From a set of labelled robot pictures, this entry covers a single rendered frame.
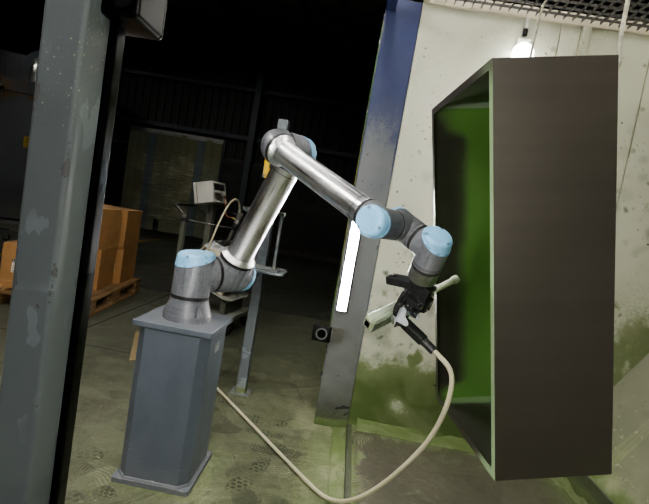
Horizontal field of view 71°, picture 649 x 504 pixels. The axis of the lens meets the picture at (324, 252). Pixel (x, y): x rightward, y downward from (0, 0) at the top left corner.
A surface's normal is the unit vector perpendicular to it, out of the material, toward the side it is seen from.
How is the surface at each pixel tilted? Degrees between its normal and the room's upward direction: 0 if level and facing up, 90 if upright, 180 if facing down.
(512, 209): 90
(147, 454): 90
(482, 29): 90
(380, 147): 90
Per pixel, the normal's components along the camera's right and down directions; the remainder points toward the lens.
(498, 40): -0.07, 0.07
